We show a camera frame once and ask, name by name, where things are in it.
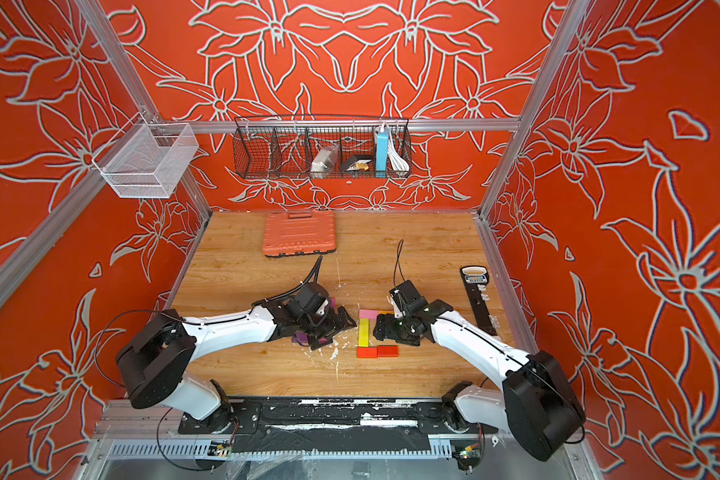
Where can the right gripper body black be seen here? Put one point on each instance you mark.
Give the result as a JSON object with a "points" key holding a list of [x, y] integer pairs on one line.
{"points": [[398, 330]]}

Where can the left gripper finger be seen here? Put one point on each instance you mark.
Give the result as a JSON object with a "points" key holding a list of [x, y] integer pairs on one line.
{"points": [[341, 320], [316, 342]]}

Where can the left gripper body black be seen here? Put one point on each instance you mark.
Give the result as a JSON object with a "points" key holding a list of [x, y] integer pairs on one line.
{"points": [[320, 325]]}

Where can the purple small block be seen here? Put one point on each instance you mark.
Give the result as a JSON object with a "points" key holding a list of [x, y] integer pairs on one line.
{"points": [[301, 340]]}

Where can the yellow-green block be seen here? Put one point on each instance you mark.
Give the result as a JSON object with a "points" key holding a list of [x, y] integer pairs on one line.
{"points": [[363, 333]]}

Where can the pink long block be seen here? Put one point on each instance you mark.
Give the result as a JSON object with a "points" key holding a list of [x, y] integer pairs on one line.
{"points": [[368, 314]]}

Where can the red block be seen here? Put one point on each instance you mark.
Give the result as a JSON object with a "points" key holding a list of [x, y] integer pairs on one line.
{"points": [[387, 351]]}

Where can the red-orange small block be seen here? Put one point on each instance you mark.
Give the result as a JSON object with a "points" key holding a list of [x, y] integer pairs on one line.
{"points": [[367, 352]]}

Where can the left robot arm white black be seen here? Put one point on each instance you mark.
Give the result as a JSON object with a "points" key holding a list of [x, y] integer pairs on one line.
{"points": [[154, 364]]}

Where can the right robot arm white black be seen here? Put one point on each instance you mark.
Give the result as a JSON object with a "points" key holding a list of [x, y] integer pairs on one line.
{"points": [[536, 403]]}

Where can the orange plastic tool case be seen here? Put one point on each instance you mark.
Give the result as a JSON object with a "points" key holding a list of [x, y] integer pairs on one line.
{"points": [[299, 233]]}

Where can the black remote-like tool strip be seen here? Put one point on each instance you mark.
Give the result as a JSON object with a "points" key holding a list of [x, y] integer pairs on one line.
{"points": [[475, 279]]}

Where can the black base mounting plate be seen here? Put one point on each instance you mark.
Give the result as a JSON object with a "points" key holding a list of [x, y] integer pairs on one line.
{"points": [[340, 425]]}

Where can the black item in basket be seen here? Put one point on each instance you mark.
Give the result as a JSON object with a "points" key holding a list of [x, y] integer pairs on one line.
{"points": [[356, 164]]}

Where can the grey packet in basket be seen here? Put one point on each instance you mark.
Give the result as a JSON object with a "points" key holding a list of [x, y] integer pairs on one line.
{"points": [[324, 162]]}

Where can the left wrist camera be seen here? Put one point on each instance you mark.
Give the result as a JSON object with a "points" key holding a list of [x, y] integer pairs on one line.
{"points": [[312, 300]]}

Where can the black wire wall basket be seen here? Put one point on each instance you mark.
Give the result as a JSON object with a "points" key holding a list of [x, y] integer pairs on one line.
{"points": [[273, 148]]}

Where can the clear plastic wall bin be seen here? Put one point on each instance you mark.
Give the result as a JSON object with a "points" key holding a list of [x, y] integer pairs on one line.
{"points": [[148, 161]]}

